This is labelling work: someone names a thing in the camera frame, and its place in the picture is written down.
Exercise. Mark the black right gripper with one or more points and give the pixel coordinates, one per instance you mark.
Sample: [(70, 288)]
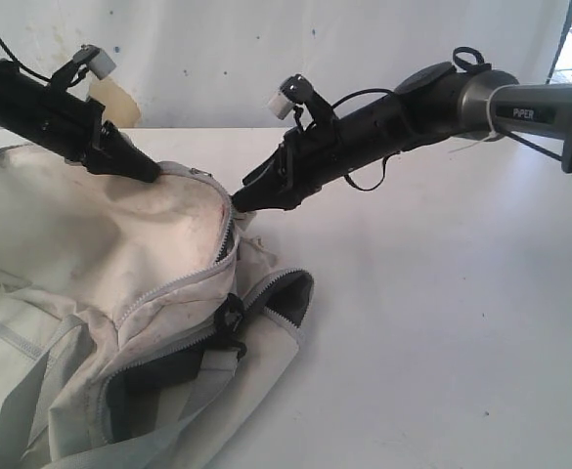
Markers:
[(369, 134)]

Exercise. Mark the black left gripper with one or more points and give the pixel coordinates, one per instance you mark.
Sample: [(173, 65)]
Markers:
[(76, 130)]

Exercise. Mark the white fabric backpack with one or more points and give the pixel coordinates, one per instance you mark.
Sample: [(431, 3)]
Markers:
[(139, 326)]

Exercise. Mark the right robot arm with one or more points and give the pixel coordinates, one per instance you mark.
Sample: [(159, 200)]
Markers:
[(439, 102)]

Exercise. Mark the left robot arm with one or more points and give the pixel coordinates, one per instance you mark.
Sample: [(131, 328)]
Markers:
[(16, 93)]

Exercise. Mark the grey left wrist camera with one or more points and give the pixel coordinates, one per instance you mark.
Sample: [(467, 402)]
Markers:
[(88, 58)]

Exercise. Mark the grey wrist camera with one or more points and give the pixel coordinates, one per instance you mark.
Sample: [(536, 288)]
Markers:
[(296, 94), (88, 58)]

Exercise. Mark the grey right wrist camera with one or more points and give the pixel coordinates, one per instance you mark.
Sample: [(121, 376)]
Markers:
[(296, 94)]

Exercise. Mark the white cable tie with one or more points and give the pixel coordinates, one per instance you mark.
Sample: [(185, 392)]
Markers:
[(488, 132)]

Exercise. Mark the dark window frame post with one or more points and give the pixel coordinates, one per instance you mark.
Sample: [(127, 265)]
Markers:
[(562, 37)]

